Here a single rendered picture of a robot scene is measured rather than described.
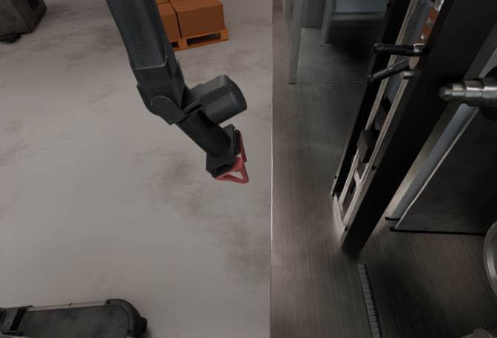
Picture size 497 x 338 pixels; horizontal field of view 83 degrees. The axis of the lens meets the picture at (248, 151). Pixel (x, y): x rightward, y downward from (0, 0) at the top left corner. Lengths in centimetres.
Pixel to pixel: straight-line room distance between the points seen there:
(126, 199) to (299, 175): 144
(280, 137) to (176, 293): 105
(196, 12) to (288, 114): 268
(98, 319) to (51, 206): 102
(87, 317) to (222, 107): 119
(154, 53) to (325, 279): 54
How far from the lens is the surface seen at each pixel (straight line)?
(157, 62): 43
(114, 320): 144
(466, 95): 39
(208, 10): 358
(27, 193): 245
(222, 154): 54
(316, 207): 75
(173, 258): 172
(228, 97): 46
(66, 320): 153
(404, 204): 75
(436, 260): 78
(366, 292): 68
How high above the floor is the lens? 152
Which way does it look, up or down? 46 degrees down
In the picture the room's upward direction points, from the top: 2 degrees counter-clockwise
